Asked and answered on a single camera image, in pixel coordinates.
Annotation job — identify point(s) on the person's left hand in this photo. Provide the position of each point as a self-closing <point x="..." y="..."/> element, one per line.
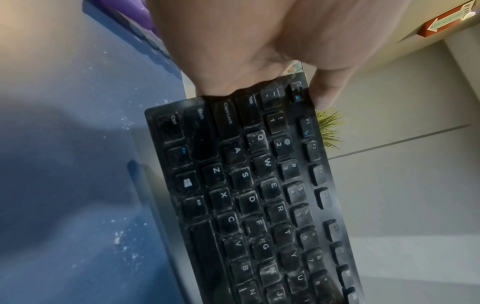
<point x="262" y="38"/>

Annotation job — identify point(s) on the black dusty computer keyboard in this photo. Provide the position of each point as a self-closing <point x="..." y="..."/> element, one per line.
<point x="255" y="196"/>

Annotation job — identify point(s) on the small colourful sticker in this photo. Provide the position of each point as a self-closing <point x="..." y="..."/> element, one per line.
<point x="294" y="67"/>

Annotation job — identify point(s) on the green spiky plant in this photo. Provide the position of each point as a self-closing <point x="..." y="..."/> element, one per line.
<point x="329" y="127"/>

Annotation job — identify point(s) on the blue and purple box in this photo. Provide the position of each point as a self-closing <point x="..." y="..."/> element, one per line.
<point x="146" y="32"/>

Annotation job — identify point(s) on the red sign with arrow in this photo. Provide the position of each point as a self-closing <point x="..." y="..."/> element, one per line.
<point x="444" y="21"/>

